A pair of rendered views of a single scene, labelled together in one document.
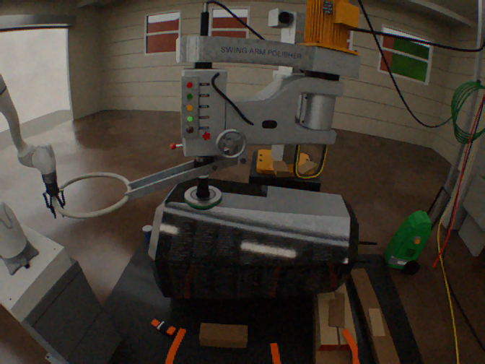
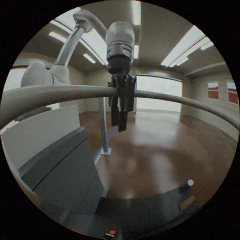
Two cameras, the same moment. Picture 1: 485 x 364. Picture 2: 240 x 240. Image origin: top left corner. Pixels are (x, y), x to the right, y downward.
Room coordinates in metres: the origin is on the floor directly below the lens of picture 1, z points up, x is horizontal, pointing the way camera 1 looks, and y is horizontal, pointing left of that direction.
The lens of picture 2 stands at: (0.90, 0.80, 0.93)
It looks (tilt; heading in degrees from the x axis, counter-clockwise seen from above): 16 degrees down; 88
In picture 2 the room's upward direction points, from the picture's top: straight up
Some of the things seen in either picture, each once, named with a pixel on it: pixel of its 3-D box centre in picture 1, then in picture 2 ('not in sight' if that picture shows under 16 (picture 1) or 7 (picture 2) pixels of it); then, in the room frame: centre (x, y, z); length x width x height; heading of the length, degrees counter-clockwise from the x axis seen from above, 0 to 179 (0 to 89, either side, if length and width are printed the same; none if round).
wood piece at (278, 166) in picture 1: (280, 168); not in sight; (1.81, -0.30, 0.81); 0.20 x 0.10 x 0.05; 4
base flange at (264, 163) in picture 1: (284, 162); not in sight; (2.05, -0.37, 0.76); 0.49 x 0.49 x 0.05; 86
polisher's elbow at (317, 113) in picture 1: (317, 110); not in sight; (1.40, -0.41, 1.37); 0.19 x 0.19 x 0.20
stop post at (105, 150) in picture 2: not in sight; (103, 125); (0.66, 1.86, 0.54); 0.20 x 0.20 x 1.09; 86
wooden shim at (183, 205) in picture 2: not in sight; (187, 202); (1.65, 0.64, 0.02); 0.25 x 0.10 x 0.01; 2
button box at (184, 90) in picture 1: (189, 107); not in sight; (1.09, 0.26, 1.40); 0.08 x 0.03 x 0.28; 107
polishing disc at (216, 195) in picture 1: (203, 194); not in sight; (1.22, 0.22, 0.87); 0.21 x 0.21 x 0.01
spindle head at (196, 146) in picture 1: (217, 112); not in sight; (1.24, 0.15, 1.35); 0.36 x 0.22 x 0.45; 107
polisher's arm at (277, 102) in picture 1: (276, 115); not in sight; (1.31, -0.16, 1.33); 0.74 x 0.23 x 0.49; 107
